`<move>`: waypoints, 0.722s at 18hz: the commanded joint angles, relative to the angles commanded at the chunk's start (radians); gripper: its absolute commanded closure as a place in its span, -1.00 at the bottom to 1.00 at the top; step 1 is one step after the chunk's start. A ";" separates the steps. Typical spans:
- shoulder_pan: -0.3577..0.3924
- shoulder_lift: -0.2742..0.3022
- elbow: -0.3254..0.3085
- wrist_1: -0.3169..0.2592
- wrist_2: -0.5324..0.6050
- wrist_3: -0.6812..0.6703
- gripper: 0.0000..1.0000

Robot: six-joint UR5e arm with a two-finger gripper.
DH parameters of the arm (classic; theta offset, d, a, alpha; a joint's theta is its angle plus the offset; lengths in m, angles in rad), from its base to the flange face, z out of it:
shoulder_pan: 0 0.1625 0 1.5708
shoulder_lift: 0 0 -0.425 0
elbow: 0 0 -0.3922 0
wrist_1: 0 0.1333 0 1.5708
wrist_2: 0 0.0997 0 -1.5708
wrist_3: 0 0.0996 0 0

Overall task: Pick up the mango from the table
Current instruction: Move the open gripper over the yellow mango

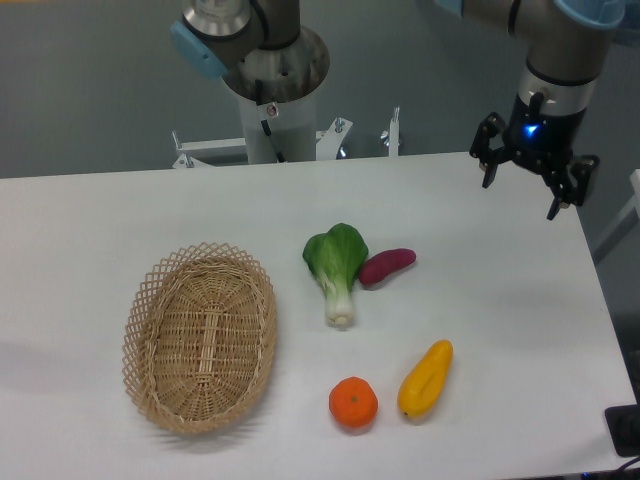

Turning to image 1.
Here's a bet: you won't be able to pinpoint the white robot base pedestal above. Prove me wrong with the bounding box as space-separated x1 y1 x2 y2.
238 94 317 164

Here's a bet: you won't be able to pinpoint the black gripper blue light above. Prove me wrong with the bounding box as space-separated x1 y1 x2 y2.
469 96 600 221

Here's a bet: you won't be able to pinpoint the purple sweet potato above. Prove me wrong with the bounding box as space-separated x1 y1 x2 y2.
358 248 417 287

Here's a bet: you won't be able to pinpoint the black cable on pedestal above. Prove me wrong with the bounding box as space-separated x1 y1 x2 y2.
254 79 287 164

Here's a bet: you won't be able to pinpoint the green bok choy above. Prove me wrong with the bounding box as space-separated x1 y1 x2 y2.
302 223 369 328

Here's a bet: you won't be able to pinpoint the black device at table edge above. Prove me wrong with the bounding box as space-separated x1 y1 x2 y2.
605 405 639 457

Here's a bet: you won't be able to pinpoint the yellow mango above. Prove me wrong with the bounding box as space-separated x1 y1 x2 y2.
397 339 454 419

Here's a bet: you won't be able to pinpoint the orange tangerine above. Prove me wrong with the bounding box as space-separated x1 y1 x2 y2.
328 376 378 429

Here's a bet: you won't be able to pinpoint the oval wicker basket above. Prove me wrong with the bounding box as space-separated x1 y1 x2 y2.
122 243 277 434

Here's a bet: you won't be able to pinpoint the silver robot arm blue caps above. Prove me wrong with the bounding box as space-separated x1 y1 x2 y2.
170 1 626 215

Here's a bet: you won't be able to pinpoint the white metal mounting frame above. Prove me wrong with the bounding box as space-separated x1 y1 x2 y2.
172 106 404 169

